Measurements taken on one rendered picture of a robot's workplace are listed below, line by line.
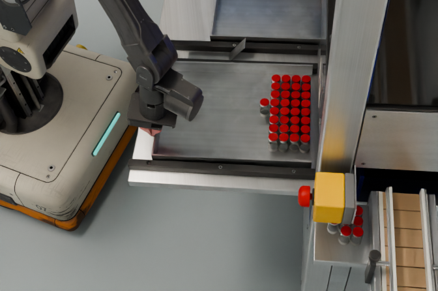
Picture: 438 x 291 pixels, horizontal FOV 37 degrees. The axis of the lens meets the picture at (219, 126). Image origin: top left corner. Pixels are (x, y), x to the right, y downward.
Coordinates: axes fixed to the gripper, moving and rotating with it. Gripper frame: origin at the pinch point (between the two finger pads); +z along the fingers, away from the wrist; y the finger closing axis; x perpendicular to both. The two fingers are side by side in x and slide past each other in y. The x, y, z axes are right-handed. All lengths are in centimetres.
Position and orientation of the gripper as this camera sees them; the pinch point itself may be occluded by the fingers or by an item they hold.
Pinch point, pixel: (152, 132)
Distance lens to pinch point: 142.5
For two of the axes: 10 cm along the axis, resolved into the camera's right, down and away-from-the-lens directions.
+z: -1.0, 5.3, 8.4
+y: 9.9, 1.6, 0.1
